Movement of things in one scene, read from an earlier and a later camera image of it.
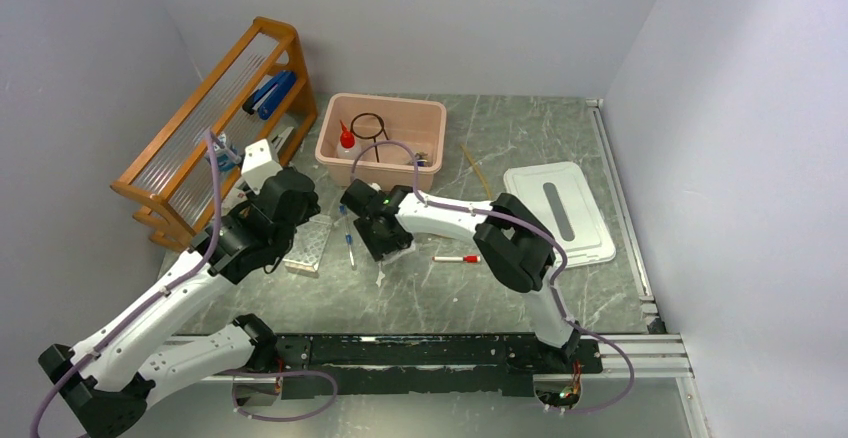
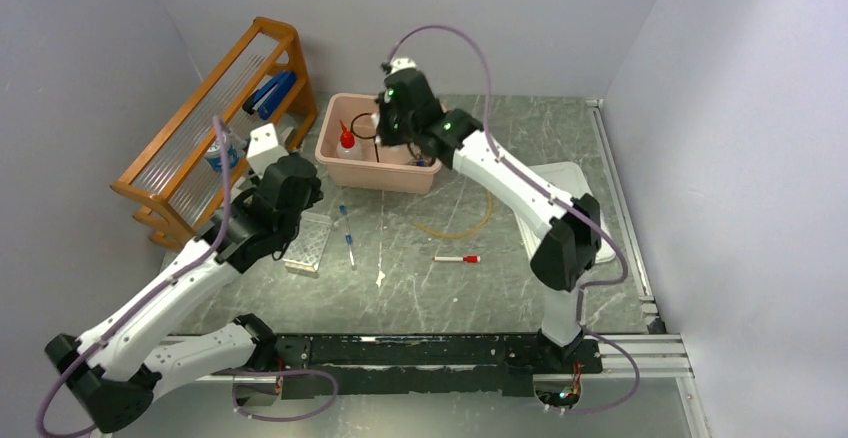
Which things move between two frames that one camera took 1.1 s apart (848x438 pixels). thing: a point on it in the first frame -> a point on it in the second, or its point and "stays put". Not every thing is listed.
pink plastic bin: [347, 121] stays put
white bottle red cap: [347, 147] stays put
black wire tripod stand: [370, 137] stays put
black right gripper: [376, 248] -> [385, 137]
